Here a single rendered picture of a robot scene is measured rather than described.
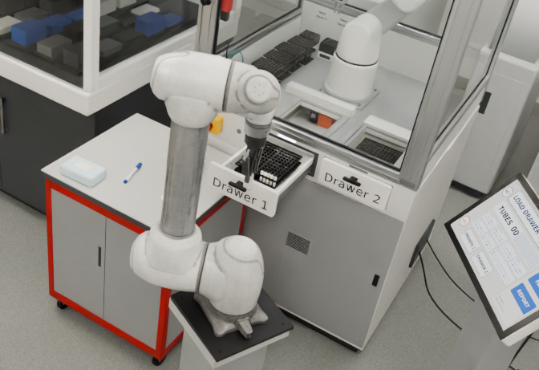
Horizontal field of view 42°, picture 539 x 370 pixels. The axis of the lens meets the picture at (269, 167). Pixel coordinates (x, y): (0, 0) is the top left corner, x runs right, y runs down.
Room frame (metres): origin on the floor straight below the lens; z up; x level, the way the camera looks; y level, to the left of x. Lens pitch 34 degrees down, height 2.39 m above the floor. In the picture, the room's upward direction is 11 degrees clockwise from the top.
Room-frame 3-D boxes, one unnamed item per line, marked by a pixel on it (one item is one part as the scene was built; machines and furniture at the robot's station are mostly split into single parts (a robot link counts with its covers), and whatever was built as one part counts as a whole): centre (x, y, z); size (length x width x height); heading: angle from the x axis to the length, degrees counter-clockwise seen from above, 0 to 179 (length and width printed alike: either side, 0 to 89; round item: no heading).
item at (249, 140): (2.04, 0.07, 1.09); 0.08 x 0.07 x 0.09; 157
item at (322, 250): (2.79, -0.28, 0.40); 1.03 x 0.95 x 0.80; 66
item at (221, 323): (1.55, 0.03, 0.80); 0.22 x 0.18 x 0.06; 35
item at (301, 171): (2.26, 0.00, 0.86); 0.40 x 0.26 x 0.06; 156
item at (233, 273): (1.56, 0.05, 0.94); 0.18 x 0.16 x 0.22; 90
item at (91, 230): (2.25, 0.45, 0.38); 0.62 x 0.58 x 0.76; 66
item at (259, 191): (2.07, 0.09, 0.87); 0.29 x 0.02 x 0.11; 66
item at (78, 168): (2.12, 0.69, 0.78); 0.15 x 0.10 x 0.04; 69
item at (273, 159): (2.25, 0.01, 0.87); 0.22 x 0.18 x 0.06; 156
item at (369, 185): (2.24, -0.33, 0.87); 0.29 x 0.02 x 0.11; 66
